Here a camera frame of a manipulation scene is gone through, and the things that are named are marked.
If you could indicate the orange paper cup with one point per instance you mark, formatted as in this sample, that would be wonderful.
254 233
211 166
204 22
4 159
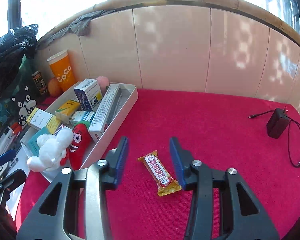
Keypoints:
62 69

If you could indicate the pink plush ball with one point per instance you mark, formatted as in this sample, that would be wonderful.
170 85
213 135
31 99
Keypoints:
103 83

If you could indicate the blue white medicine box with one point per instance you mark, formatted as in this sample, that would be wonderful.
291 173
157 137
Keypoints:
89 94

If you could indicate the yellow white medicine box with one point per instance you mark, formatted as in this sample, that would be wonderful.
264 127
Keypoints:
39 119

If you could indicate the black plastic bag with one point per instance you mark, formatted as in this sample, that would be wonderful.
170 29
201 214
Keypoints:
14 45

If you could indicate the yellow green aloe box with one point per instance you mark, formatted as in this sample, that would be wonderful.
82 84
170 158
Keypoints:
66 111

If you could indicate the red chili plush toy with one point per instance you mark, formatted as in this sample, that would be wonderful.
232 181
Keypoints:
76 150

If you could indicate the long white medicine box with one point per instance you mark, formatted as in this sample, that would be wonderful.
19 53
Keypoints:
105 112

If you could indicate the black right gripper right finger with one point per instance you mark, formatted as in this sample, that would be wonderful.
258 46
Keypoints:
241 214

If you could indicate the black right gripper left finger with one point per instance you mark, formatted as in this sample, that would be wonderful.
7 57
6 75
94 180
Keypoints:
54 216

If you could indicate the dark drink can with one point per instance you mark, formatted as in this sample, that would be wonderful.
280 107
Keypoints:
39 82

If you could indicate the black white cat case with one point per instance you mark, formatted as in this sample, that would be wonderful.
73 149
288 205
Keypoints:
25 102

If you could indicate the white barcode medicine box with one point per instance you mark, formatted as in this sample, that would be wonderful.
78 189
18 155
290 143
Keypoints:
82 117

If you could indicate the orange fruit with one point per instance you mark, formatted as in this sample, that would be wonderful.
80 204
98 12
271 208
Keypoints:
54 88

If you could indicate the white plush toy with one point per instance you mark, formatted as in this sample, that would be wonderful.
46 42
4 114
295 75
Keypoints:
52 149

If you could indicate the red table cloth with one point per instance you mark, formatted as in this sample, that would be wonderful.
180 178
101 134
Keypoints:
222 131

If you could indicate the yellow snack bar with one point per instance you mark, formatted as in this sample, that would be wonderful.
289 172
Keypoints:
165 182

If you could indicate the grey cloth on sill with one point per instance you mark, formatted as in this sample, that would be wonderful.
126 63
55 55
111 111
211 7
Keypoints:
79 27

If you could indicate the white cardboard tray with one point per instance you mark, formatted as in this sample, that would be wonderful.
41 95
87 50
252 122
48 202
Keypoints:
95 150

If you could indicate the black power adapter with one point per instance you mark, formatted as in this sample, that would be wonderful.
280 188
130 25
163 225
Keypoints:
277 123

